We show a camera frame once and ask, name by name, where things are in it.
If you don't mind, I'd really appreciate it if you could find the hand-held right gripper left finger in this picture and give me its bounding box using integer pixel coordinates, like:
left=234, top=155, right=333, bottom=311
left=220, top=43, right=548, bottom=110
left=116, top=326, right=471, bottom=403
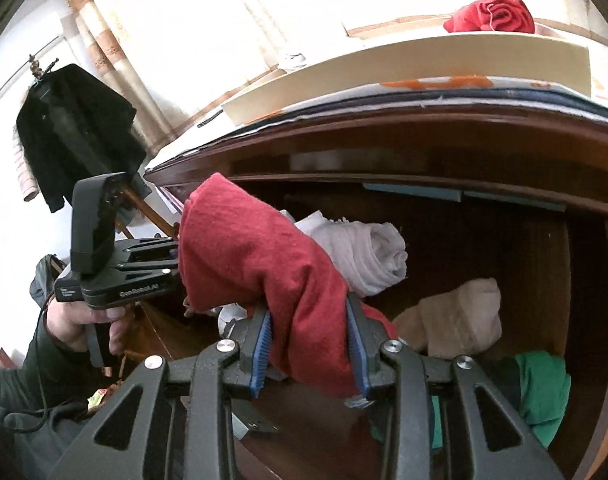
left=49, top=305, right=275, bottom=480

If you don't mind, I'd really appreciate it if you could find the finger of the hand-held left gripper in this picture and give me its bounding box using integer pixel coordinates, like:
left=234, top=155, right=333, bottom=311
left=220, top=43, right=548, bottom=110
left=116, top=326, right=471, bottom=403
left=118, top=259, right=181, bottom=281
left=115, top=236, right=181, bottom=260

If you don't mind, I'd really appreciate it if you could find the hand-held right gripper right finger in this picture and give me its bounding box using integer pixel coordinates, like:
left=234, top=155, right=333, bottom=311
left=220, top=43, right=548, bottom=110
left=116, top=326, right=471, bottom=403
left=345, top=292, right=567, bottom=480

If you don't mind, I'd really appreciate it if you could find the white underwear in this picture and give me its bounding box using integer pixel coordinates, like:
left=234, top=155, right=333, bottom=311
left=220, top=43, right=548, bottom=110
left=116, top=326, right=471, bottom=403
left=216, top=302, right=250, bottom=331

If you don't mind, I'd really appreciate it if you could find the dark red underwear grey band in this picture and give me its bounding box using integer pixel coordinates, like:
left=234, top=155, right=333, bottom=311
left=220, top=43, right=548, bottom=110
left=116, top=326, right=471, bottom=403
left=176, top=172, right=400, bottom=401

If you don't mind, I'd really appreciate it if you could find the pale dotted underwear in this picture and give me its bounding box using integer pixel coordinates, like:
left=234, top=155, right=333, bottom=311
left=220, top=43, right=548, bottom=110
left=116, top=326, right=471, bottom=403
left=279, top=209, right=409, bottom=298

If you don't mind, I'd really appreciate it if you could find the beige underwear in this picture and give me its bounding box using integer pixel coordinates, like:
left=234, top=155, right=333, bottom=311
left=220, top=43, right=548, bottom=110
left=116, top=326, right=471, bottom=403
left=391, top=277, right=503, bottom=360

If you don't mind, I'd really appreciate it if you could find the green and navy underwear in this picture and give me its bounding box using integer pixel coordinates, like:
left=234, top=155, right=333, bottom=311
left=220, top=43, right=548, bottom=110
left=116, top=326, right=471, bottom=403
left=424, top=350, right=572, bottom=453

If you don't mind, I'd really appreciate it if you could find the shallow cardboard tray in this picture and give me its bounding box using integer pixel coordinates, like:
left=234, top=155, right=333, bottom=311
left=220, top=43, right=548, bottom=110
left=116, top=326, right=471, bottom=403
left=220, top=10, right=592, bottom=126

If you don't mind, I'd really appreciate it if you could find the bright red underwear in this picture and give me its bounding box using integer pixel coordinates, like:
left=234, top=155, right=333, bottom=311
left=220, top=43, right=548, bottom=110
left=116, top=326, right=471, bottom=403
left=443, top=0, right=536, bottom=35

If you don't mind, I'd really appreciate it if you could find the person's left forearm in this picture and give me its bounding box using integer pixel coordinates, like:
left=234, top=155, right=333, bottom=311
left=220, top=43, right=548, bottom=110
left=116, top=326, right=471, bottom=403
left=0, top=330, right=115, bottom=480

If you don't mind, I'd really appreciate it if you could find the person's left hand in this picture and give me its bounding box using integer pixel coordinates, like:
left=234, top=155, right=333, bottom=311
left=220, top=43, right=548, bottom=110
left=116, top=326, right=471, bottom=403
left=45, top=302, right=135, bottom=361

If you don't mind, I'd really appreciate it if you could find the pink striped cloth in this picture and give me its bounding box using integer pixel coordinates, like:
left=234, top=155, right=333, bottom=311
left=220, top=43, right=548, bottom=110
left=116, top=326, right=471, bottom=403
left=11, top=130, right=40, bottom=203

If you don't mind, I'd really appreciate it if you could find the black jacket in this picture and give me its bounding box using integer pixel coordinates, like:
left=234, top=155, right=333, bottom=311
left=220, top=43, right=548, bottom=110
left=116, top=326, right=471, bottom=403
left=16, top=64, right=147, bottom=213

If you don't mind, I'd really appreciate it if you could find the coat rack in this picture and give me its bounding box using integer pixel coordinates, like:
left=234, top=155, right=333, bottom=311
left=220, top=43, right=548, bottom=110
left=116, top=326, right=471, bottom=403
left=26, top=52, right=60, bottom=83

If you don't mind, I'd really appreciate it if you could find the white air conditioner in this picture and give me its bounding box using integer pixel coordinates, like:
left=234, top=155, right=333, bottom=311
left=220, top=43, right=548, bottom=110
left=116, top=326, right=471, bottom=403
left=0, top=35, right=67, bottom=111

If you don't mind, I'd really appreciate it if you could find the cream and orange curtain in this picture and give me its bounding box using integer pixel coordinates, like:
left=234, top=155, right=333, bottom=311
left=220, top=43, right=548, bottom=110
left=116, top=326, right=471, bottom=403
left=66, top=0, right=585, bottom=161

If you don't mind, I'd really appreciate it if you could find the dark wooden dresser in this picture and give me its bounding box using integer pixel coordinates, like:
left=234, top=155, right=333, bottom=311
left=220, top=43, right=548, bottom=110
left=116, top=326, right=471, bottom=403
left=144, top=102, right=608, bottom=480

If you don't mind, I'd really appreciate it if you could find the black cable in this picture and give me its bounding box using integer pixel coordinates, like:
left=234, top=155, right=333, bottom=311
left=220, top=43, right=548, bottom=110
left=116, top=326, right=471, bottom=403
left=14, top=300, right=52, bottom=426

